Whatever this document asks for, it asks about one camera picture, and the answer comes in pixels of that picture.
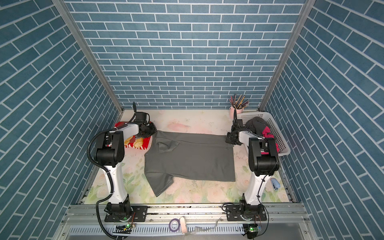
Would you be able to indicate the aluminium corner post left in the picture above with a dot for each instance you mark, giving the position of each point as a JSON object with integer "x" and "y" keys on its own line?
{"x": 81, "y": 41}

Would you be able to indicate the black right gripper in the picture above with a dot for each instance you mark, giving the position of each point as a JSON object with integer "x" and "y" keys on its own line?
{"x": 228, "y": 139}

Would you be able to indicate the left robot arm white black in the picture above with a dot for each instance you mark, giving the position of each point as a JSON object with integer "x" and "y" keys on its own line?
{"x": 110, "y": 152}

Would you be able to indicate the pink metal pencil cup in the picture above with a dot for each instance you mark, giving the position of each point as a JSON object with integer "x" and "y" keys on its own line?
{"x": 233, "y": 111}

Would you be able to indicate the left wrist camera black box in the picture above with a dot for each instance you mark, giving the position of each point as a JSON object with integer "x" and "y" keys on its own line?
{"x": 141, "y": 118}

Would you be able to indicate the magenta shirt in basket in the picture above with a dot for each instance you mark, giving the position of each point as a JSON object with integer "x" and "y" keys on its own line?
{"x": 267, "y": 134}

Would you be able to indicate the dark grey shirt in basket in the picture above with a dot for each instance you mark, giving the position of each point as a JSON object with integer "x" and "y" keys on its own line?
{"x": 256, "y": 125}

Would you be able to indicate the aluminium corner post right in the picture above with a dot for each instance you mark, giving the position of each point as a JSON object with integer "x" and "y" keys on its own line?
{"x": 304, "y": 14}

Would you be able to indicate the grey t shirt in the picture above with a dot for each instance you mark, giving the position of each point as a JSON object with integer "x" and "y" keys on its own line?
{"x": 199, "y": 157}

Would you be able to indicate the purple tape roll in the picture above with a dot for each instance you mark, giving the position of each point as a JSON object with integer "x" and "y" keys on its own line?
{"x": 174, "y": 225}

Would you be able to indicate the small blue object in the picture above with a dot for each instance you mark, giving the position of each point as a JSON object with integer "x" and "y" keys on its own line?
{"x": 275, "y": 183}

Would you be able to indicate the white perforated plastic basket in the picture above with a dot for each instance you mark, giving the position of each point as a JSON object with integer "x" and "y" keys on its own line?
{"x": 284, "y": 148}

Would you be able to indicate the right green circuit board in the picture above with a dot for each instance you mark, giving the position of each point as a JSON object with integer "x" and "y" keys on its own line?
{"x": 250, "y": 231}

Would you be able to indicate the aluminium corner post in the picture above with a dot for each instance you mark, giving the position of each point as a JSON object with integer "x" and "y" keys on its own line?
{"x": 81, "y": 41}
{"x": 304, "y": 14}

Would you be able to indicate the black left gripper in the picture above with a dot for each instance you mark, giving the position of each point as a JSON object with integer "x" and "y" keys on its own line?
{"x": 153, "y": 129}

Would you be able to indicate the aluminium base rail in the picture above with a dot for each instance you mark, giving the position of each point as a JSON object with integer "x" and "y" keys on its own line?
{"x": 285, "y": 221}

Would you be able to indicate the red teddy bear t shirt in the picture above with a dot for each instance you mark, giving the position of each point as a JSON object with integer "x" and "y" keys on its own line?
{"x": 135, "y": 141}

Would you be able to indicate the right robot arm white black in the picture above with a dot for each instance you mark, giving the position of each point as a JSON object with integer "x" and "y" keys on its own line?
{"x": 263, "y": 162}

